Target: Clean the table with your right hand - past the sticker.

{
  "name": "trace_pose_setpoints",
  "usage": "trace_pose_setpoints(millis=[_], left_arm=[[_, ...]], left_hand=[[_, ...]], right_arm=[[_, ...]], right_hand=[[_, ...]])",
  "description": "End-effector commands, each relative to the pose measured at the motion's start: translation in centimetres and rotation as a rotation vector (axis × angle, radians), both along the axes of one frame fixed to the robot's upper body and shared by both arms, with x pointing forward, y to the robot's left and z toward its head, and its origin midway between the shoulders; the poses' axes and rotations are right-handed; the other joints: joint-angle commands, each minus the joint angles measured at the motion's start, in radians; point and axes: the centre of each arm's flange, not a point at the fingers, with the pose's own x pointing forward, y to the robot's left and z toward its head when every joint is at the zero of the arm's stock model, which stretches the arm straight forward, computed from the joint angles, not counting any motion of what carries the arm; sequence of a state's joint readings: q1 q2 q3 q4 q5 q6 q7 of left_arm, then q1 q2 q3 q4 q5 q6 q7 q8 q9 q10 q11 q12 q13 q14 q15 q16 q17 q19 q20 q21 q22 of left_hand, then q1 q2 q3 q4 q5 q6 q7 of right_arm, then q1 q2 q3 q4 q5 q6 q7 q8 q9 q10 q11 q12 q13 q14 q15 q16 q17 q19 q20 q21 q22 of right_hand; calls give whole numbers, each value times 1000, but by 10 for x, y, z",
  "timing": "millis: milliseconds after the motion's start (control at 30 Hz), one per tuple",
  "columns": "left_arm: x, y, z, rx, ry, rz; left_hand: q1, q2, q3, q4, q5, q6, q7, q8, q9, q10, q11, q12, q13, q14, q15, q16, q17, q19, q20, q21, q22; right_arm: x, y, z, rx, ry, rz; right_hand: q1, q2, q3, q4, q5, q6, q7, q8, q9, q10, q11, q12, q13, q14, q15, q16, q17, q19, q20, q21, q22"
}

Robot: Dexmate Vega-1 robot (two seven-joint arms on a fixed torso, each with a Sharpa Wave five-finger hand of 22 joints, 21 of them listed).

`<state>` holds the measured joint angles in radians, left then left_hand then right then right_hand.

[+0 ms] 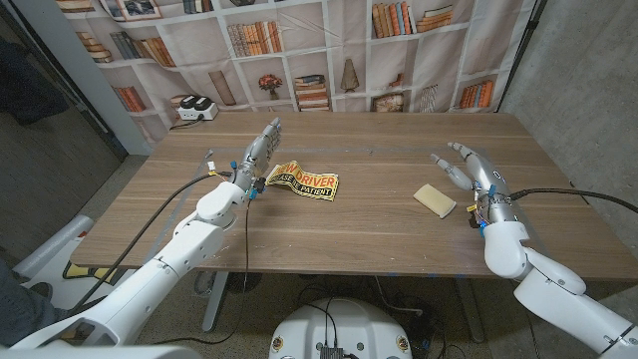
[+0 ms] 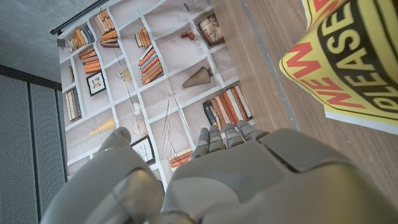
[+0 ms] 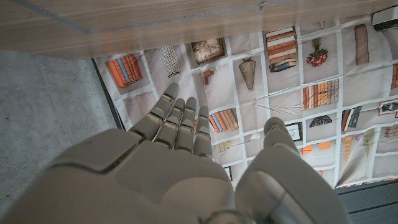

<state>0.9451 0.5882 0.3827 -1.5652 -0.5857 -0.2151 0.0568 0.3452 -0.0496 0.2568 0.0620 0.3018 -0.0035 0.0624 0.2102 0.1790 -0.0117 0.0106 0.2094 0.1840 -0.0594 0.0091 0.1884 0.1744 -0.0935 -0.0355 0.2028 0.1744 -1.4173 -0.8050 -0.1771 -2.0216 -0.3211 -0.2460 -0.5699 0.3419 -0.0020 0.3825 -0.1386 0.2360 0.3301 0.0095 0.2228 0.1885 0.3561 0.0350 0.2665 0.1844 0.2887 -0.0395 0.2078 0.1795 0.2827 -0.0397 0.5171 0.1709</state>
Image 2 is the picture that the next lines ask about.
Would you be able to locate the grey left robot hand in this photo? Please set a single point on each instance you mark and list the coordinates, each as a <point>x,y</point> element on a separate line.
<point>248,186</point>

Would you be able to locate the yellow new driver sticker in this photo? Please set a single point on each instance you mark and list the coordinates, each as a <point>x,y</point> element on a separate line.
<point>348,62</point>

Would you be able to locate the printed bookshelf backdrop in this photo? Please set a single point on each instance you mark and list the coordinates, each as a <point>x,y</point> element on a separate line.
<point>174,49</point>

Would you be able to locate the metal binder clip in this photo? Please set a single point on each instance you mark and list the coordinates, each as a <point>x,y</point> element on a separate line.
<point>57,42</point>

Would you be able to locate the black backdrop stand pole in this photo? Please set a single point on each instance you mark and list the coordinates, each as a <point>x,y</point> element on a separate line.
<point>77,17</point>

